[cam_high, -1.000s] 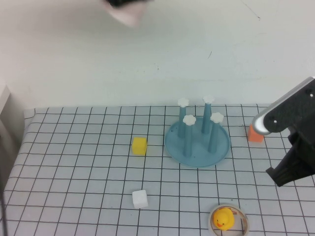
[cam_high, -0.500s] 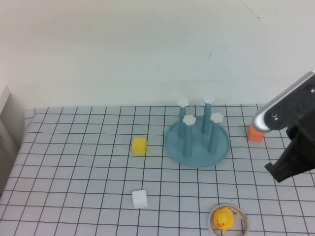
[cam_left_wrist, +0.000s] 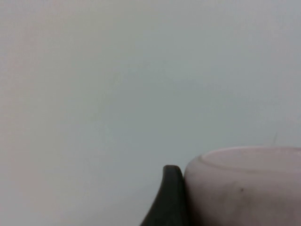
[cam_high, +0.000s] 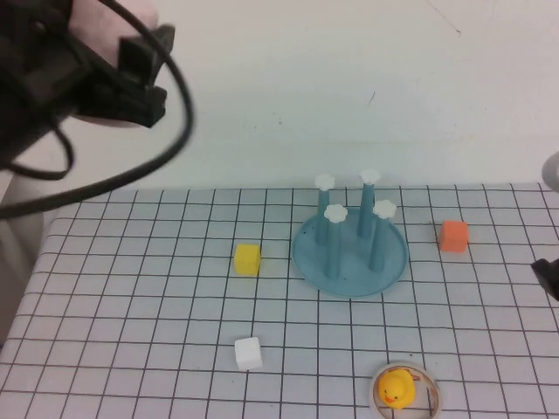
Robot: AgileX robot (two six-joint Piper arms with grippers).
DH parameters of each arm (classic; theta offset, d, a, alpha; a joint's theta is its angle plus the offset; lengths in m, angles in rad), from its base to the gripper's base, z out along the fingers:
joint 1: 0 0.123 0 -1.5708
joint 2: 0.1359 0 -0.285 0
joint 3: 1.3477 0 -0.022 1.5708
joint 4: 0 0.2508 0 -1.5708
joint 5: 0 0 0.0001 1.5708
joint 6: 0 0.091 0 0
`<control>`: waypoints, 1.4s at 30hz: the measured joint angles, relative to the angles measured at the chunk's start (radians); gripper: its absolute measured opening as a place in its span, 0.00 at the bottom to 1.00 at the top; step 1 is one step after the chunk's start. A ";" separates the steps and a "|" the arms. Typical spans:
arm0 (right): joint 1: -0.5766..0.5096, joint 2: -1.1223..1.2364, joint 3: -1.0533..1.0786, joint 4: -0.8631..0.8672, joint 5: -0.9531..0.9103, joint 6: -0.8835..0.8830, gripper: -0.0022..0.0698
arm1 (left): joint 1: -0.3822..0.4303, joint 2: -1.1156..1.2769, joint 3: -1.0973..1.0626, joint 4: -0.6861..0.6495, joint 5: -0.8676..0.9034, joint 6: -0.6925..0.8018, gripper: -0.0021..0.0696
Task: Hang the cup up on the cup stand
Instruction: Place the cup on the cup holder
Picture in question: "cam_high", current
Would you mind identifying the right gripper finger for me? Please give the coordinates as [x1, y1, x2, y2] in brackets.
[530, 258, 559, 302]

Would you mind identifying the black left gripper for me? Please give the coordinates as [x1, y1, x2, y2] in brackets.
[0, 0, 177, 130]

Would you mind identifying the pink plastic cup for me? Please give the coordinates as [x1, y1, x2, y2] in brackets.
[69, 0, 159, 129]

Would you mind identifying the blue cup stand with pegs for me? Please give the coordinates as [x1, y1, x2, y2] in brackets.
[291, 168, 411, 300]

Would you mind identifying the orange foam cube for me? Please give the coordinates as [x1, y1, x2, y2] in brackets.
[438, 220, 470, 253]

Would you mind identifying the white tape roll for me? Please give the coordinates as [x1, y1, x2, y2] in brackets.
[369, 360, 445, 419]

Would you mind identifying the yellow rubber duck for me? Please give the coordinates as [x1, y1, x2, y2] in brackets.
[376, 369, 416, 409]

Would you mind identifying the yellow foam cube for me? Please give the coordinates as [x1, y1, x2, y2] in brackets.
[233, 243, 262, 277]

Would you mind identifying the white black-grid tablecloth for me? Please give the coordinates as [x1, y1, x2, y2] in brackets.
[0, 182, 559, 419]

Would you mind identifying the white foam cube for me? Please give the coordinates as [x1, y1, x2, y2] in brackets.
[233, 336, 265, 372]

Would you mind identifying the thick black camera cable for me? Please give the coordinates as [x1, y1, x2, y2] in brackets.
[0, 0, 197, 220]

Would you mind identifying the thin black cable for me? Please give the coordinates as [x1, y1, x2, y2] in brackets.
[8, 124, 74, 181]

